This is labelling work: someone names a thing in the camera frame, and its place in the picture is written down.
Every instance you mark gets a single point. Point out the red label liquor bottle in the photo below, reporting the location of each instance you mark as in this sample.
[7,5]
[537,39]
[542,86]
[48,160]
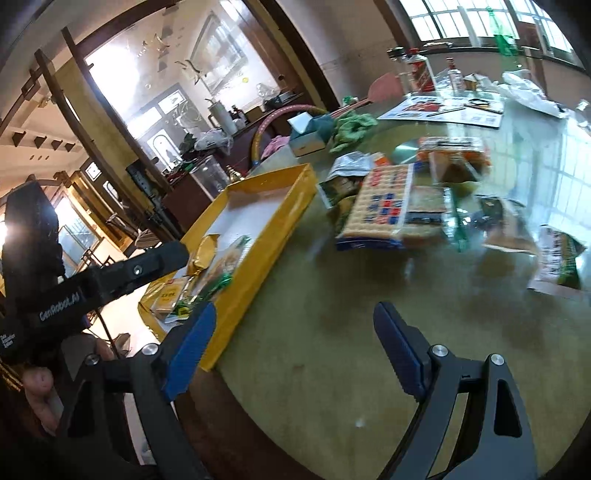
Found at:
[421,71]

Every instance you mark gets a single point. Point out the printed paper sheet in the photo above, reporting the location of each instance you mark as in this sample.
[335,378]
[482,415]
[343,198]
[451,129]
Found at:
[482,112]

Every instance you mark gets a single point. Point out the green cloth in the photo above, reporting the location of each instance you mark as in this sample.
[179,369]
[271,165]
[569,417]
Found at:
[350,129]

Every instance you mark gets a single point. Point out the round cracker green pack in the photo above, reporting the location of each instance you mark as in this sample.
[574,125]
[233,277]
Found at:
[203,285]

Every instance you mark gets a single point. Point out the yellow tray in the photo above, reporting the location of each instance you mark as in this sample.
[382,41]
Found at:
[265,210]

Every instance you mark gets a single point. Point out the orange cracker pack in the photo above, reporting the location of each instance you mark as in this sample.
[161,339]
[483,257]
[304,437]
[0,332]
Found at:
[455,159]

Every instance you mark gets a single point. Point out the pink round fan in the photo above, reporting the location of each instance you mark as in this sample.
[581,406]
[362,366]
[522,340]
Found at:
[386,87]

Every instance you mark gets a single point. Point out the green plastic bottle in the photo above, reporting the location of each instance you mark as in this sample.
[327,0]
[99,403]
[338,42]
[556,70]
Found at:
[502,33]

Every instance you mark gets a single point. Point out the silver snack wrapper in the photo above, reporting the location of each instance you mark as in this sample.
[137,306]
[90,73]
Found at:
[352,164]

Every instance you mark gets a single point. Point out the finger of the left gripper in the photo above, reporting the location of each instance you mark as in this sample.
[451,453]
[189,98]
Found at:
[65,306]

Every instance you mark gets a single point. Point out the pink hoop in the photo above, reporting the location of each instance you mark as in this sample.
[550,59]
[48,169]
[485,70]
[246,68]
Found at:
[269,123]

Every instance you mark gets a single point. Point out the blue soda cracker pack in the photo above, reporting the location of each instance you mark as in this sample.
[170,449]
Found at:
[379,212]

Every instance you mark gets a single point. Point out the small clear liquor bottle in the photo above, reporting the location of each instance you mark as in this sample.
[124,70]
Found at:
[456,78]

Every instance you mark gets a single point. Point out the white tumbler cup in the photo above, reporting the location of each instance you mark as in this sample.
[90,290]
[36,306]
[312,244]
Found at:
[220,116]

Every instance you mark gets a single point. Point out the brown cracker pack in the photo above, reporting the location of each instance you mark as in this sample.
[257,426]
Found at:
[430,216]

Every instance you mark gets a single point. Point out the clear glass mug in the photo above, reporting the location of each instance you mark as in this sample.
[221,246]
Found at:
[210,176]

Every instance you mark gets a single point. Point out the small yellow snack pack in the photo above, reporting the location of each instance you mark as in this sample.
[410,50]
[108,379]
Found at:
[167,297]

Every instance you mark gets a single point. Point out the white plastic bag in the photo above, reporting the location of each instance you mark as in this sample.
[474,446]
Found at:
[528,94]

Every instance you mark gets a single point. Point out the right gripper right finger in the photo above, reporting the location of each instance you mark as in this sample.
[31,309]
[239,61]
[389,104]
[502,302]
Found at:
[495,439]

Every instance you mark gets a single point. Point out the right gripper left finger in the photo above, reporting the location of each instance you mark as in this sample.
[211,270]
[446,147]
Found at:
[159,373]

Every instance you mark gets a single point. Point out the person left hand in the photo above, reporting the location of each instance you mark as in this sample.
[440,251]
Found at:
[42,397]

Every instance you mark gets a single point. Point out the pink cloth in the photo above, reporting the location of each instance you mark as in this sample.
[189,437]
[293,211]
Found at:
[275,144]

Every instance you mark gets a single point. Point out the dark wooden sideboard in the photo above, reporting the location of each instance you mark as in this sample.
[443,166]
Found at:
[187,201]

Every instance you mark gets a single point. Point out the tissue box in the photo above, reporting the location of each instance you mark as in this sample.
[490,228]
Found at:
[310,134]

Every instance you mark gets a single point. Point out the green pea cracker pack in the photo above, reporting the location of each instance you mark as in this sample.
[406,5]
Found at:
[339,194]

